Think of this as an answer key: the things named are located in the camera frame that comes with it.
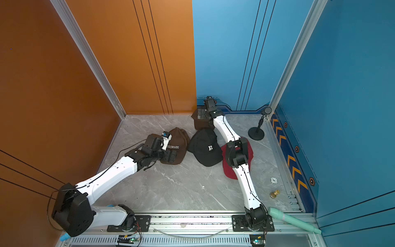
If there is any brown Colorado cap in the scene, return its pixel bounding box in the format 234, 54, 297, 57
160, 127, 190, 165

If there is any black R cap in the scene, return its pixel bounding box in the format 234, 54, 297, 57
187, 128, 223, 167

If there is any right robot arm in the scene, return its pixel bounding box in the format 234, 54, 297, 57
198, 96, 269, 232

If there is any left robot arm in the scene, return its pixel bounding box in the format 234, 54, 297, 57
51, 131, 175, 237

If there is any black microphone stand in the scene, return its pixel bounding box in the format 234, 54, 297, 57
248, 106, 272, 141

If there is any white round table plug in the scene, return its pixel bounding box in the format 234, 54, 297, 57
270, 177, 278, 184

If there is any left circuit board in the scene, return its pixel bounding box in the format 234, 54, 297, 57
116, 235, 141, 247

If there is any circuit board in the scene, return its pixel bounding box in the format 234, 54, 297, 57
116, 235, 141, 247
249, 235, 266, 247

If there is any gold chess piece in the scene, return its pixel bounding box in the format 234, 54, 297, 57
270, 190, 280, 199

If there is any right circuit board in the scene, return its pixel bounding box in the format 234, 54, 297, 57
249, 235, 266, 247

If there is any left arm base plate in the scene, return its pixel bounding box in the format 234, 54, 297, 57
107, 215, 151, 233

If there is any aluminium front rail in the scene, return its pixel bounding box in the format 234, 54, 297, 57
56, 211, 326, 247

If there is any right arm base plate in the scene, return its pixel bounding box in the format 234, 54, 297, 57
231, 215, 275, 232

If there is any green foam handle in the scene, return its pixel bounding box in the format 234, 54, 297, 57
267, 207, 322, 234

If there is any blue foam handle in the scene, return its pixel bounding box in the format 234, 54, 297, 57
59, 233, 71, 242

